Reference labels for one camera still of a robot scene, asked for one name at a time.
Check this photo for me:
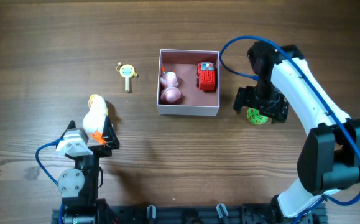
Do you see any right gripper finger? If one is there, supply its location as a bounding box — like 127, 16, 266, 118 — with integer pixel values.
233, 87, 248, 114
271, 96, 289, 124

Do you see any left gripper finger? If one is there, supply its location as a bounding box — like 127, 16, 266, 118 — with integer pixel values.
101, 116, 118, 146
59, 120, 76, 140

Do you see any green numbered ball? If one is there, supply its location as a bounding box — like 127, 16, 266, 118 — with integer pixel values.
246, 108, 268, 125

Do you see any white yellow duck plush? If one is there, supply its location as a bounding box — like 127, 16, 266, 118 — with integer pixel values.
82, 94, 108, 144

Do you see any red toy fire truck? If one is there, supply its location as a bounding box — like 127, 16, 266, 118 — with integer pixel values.
196, 62, 216, 91

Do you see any pink pig toy figure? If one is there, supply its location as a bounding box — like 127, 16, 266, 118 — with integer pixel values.
159, 67, 182, 104

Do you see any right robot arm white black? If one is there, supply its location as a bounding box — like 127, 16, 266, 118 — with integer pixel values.
233, 40, 360, 223

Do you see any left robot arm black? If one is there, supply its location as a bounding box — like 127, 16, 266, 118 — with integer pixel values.
52, 116, 120, 224

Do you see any pink open cardboard box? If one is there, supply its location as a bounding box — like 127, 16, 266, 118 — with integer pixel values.
156, 49, 220, 116

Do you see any yellow wooden rattle toy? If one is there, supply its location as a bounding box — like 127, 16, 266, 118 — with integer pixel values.
116, 62, 139, 93

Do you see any left blue cable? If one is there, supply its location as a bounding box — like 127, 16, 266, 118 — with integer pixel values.
35, 139, 65, 224

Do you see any blue cable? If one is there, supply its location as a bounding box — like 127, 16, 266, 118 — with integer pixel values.
219, 35, 360, 224
35, 139, 65, 224

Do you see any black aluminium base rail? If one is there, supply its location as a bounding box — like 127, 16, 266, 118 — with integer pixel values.
51, 203, 328, 224

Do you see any right blue cable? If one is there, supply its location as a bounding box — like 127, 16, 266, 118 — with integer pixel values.
219, 35, 360, 224

